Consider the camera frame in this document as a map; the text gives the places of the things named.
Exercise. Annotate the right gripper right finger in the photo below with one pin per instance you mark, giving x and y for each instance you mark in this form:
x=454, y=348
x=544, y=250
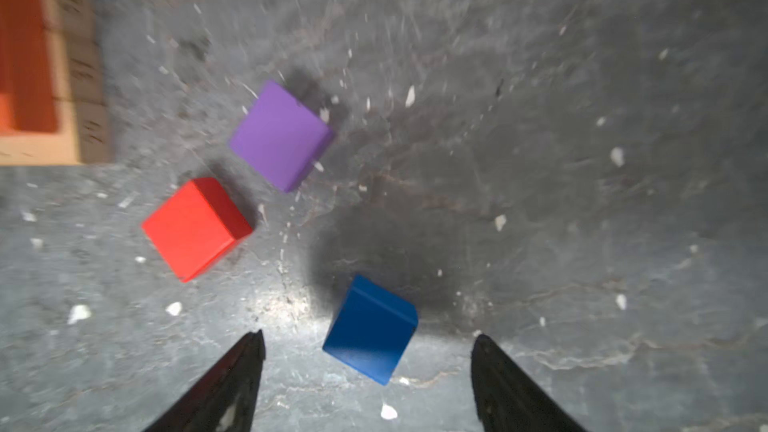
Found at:
x=507, y=399

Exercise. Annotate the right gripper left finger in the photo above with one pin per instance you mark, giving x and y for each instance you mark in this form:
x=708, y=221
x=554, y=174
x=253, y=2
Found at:
x=225, y=397

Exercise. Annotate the natural wood block 29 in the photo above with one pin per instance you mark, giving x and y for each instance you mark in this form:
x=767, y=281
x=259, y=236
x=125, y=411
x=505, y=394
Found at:
x=83, y=138

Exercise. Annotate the red long block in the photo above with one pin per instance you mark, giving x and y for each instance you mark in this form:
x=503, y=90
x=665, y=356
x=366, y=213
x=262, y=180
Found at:
x=27, y=99

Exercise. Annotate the natural wood block 31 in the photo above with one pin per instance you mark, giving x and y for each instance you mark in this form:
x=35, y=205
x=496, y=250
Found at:
x=75, y=69

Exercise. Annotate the natural wood block 58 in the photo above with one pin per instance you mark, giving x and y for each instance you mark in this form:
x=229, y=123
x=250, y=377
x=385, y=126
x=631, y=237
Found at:
x=72, y=17

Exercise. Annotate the blue cube block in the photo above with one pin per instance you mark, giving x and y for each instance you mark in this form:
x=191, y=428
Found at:
x=371, y=330

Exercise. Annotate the red cube block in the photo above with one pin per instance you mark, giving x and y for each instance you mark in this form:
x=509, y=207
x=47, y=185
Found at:
x=196, y=227

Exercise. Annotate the purple cube block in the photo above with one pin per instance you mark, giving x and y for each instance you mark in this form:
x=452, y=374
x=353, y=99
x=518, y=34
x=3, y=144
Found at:
x=280, y=138

